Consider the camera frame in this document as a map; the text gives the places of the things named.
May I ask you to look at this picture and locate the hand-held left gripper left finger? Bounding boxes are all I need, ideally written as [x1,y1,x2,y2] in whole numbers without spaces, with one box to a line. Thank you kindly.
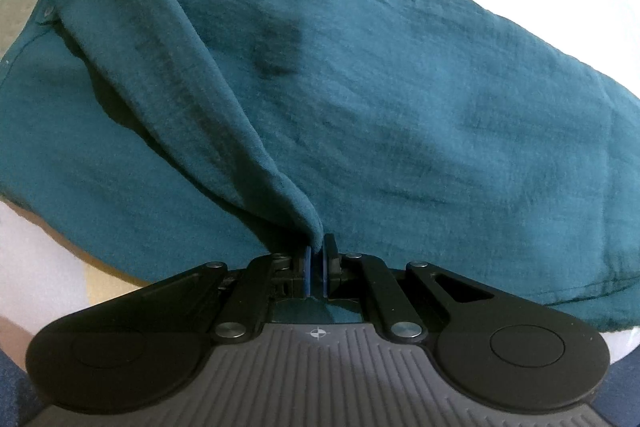
[135,247,317,343]

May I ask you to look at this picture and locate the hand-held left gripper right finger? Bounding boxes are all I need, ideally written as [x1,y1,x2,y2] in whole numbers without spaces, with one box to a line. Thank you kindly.
[322,234,502,343]

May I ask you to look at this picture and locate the teal pants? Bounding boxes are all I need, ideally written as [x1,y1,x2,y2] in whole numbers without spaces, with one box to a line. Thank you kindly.
[0,0,640,333]

